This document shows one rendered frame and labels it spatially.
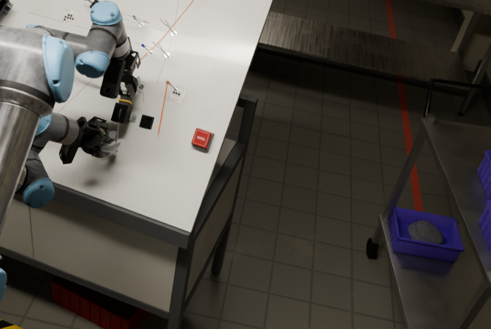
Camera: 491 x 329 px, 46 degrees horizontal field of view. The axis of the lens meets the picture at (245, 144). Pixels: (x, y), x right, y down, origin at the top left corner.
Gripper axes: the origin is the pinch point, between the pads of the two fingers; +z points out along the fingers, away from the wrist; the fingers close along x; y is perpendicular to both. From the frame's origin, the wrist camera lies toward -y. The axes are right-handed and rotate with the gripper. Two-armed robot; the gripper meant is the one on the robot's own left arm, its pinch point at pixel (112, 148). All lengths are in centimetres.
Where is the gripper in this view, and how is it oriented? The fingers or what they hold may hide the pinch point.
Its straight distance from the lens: 179.7
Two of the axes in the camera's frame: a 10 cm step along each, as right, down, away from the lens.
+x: -4.3, -8.2, 3.9
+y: 7.9, -5.5, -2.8
